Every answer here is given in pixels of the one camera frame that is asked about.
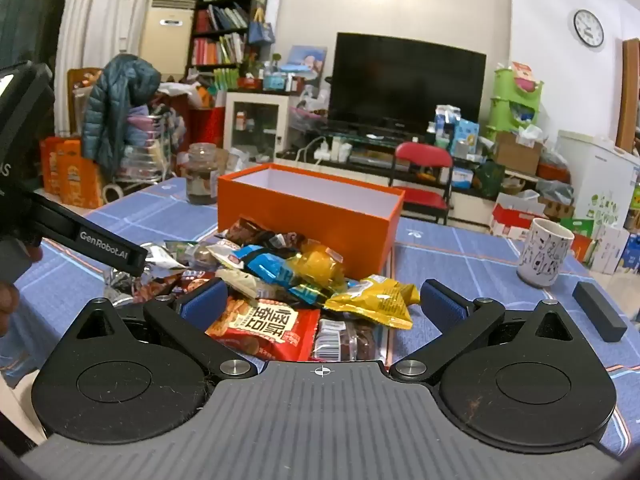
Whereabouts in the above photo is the glass jar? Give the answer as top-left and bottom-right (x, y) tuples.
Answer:
(185, 142), (219, 206)

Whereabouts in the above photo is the black glass television stand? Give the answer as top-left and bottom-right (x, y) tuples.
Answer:
(277, 122), (496, 231)

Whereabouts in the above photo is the beige standing air conditioner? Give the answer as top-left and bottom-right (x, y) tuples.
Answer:
(140, 0), (198, 78)

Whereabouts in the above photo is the green plastic storage rack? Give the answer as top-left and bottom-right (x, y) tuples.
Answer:
(485, 62), (543, 143)

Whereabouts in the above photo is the teal down jacket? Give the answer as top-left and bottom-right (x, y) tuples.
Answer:
(81, 54), (162, 168)

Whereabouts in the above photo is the black flat television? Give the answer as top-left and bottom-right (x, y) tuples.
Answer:
(327, 32), (487, 131)

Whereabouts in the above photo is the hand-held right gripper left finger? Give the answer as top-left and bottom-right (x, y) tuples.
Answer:
(65, 277), (259, 380)

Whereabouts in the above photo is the yellow snack packet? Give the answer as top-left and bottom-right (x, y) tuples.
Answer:
(325, 275), (421, 331)

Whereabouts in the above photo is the round wall clock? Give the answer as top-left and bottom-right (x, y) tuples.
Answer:
(573, 9), (605, 48)

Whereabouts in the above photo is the black bookshelf with books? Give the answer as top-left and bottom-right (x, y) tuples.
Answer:
(186, 0), (286, 78)

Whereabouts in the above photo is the red folding chair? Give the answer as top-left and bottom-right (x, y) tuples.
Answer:
(389, 141), (455, 226)

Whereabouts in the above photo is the brown cardboard box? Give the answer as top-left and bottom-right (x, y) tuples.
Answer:
(492, 132), (546, 176)

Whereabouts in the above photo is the pile of assorted snack packets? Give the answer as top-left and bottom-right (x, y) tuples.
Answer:
(102, 217), (421, 363)

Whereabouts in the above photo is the red and white carton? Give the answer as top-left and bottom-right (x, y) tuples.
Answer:
(490, 192), (551, 241)

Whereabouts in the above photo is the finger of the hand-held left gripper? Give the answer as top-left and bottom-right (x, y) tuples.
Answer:
(30, 194), (149, 277)

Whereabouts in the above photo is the white patterned mug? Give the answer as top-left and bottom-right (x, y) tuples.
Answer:
(516, 217), (576, 288)

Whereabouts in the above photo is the red snack packet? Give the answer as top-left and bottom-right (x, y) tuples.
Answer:
(205, 297), (321, 361)

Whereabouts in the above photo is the black rectangular block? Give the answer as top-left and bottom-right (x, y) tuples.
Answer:
(572, 281), (628, 343)

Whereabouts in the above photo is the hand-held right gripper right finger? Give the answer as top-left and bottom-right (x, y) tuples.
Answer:
(390, 279), (590, 382)

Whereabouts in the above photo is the blue tote bag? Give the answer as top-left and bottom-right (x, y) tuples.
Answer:
(247, 7), (277, 45)

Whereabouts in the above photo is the orange cardboard box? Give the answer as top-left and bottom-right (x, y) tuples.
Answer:
(216, 162), (406, 281)

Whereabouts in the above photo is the white glass-door cabinet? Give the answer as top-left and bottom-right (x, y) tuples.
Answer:
(223, 91), (291, 163)

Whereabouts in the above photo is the white curtain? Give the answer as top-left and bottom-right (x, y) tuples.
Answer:
(52, 0), (176, 136)

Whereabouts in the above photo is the white small fridge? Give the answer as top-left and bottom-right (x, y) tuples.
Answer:
(556, 130), (640, 231)

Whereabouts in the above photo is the orange paper bag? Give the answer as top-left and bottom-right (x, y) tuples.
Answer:
(56, 140), (103, 210)
(40, 136), (68, 196)

